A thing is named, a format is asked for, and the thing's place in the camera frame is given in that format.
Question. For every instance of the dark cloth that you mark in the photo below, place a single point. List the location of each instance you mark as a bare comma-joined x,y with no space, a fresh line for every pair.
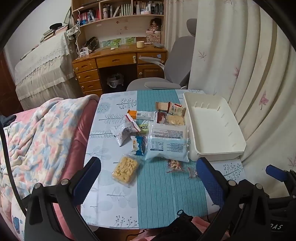
7,120

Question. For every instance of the red white snack packet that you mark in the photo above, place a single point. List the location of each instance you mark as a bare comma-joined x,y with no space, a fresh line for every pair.
177,109

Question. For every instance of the large white snack packet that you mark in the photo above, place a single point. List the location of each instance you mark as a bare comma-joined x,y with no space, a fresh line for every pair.
167,131

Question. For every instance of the grey office chair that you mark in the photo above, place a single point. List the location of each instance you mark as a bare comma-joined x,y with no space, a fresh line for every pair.
178,62

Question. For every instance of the trash bin with bag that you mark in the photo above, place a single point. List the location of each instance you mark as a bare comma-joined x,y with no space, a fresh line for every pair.
115,80

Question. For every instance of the cream mug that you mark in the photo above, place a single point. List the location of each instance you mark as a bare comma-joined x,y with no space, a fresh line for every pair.
140,44

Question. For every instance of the yellow cracker packet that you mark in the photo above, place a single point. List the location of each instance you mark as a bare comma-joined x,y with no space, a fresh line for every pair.
175,120
124,170

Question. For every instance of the row of books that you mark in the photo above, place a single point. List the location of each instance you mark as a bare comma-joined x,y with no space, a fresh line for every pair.
124,10

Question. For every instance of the tan brown snack packet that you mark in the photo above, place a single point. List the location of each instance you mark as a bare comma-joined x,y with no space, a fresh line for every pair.
161,106

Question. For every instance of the small cardboard box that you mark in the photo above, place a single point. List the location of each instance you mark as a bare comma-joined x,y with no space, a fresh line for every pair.
153,37

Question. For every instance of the orange white bar packet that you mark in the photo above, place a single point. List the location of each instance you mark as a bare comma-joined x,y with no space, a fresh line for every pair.
141,114

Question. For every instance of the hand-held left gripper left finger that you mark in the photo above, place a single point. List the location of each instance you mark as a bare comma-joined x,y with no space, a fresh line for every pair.
85,183

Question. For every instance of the green picture strip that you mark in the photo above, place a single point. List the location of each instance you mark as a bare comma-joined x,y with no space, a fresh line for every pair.
115,42

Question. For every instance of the pastel floral blanket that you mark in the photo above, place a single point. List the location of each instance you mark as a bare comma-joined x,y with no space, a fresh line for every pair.
34,143

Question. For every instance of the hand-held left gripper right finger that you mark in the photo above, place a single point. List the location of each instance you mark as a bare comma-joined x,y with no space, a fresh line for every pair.
209,178

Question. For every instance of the dark patterned bag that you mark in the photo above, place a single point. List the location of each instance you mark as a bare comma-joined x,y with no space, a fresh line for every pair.
91,44

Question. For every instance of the white plastic bin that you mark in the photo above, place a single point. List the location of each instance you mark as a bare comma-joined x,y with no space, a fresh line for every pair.
208,120

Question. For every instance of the small white device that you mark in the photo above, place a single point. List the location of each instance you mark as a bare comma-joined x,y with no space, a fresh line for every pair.
83,52

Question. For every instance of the clear bag dark snacks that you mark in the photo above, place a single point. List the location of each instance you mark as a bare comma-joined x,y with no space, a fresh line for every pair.
124,133

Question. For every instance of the cream leaf print curtain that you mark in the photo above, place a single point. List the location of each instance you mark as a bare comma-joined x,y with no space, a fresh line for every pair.
231,58

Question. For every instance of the small blue packet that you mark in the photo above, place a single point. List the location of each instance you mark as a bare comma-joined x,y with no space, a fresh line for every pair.
140,144

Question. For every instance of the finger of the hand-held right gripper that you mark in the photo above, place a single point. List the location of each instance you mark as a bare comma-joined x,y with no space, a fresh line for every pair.
275,172

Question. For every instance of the white lace cloth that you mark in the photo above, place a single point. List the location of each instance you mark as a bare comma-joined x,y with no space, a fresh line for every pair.
41,60

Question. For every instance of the floral cloth bag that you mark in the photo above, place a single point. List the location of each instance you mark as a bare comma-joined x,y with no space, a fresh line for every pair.
72,31

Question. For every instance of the stack of books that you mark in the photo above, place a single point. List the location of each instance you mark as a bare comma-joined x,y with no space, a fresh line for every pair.
53,33

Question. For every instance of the wooden desk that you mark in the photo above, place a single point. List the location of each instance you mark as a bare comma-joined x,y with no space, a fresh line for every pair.
115,60

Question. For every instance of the doll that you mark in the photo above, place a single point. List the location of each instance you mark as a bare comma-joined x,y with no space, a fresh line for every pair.
155,25

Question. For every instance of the pink sofa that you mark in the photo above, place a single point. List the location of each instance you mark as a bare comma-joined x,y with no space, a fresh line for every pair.
76,143

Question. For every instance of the wooden bookshelf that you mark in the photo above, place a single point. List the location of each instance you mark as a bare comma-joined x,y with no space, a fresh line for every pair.
120,26

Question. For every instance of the black hat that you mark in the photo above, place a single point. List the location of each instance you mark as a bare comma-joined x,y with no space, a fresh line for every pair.
56,25

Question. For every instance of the small green packet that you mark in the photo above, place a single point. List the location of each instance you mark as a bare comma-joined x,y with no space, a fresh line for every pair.
144,128

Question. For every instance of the grey desk gadget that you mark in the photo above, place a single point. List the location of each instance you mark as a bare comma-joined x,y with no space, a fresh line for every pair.
158,45

